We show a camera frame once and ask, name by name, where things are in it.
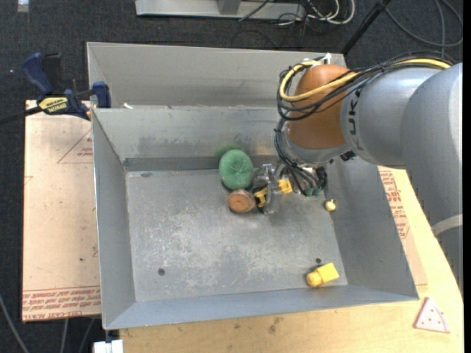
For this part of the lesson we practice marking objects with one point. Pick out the yellow and black toy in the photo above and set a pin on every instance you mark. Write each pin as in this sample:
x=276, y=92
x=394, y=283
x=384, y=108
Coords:
x=261, y=198

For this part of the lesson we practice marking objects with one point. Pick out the yellow plastic block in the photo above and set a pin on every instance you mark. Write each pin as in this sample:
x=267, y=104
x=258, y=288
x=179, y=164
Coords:
x=324, y=274

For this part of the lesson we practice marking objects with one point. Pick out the pink triangular pad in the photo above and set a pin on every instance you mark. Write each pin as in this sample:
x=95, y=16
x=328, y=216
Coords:
x=430, y=316

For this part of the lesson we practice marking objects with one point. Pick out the orange round toy slice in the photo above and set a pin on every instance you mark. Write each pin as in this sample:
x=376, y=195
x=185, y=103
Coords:
x=240, y=201

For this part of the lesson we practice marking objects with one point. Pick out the green round scrubber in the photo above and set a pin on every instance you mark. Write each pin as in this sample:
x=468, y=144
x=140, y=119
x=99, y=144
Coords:
x=235, y=169

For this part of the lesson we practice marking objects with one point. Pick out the grey metal bin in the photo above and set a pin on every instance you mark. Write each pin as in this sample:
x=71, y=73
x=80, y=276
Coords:
x=228, y=234

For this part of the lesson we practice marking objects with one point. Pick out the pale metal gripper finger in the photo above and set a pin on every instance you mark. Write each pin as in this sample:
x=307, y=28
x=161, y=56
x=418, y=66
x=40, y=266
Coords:
x=274, y=201
x=263, y=177

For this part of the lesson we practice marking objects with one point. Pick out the small pale yellow toy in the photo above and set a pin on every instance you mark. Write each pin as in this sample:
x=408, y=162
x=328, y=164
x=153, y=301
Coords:
x=330, y=206

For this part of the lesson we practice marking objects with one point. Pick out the brown cardboard board, red print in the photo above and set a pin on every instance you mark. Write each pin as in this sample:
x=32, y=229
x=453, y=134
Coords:
x=55, y=197

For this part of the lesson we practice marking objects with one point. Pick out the black cylinder on white bracket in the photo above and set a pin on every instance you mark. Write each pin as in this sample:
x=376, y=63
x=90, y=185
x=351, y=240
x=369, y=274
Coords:
x=348, y=156

